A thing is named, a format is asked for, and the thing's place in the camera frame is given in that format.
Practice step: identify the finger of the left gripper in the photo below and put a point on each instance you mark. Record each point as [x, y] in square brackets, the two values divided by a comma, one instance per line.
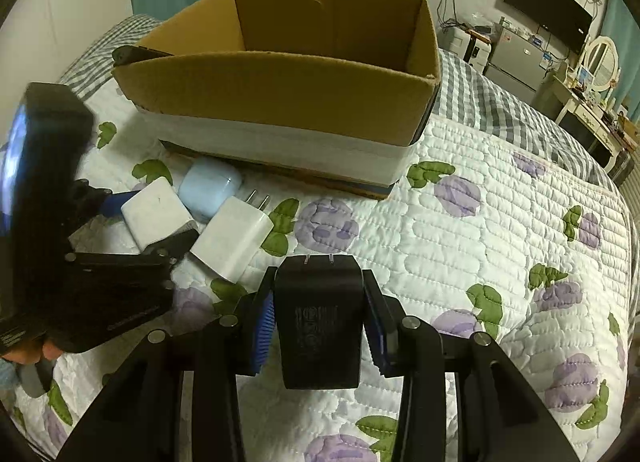
[174, 247]
[112, 205]

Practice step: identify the white square charger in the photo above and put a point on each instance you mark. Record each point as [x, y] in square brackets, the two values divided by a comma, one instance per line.
[156, 213]

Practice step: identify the black power adapter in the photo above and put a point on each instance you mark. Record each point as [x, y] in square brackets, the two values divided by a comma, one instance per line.
[318, 304]

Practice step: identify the white suitcase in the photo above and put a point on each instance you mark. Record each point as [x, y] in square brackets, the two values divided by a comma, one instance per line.
[468, 45]

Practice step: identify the person's left hand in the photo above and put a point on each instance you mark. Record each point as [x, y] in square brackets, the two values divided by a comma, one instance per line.
[33, 351]

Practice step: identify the white floral quilt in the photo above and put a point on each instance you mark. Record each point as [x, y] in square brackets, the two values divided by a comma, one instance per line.
[481, 233]

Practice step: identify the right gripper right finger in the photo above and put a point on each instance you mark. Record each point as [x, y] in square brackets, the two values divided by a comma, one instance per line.
[382, 319]

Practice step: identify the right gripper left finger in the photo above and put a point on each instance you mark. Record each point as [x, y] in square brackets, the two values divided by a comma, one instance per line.
[255, 313]

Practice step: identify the white dressing table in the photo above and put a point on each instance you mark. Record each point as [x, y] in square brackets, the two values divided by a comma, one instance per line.
[590, 118]

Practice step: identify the silver mini fridge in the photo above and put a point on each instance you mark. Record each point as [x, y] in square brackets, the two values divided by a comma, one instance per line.
[516, 65]

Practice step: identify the grey checkered bedsheet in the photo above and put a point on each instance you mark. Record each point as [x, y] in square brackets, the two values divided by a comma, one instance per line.
[467, 98]

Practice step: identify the white charger with prongs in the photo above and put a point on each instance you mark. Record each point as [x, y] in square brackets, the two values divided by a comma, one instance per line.
[233, 236]

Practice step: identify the light blue earbuds case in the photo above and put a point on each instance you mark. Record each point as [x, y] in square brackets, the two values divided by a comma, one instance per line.
[207, 185]

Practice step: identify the black wall television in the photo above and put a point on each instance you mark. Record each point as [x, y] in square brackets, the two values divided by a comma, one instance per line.
[567, 20]

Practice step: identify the cardboard box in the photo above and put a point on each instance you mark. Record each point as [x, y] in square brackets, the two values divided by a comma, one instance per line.
[334, 91]

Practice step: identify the oval vanity mirror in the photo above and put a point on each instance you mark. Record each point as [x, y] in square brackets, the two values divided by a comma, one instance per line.
[600, 58]

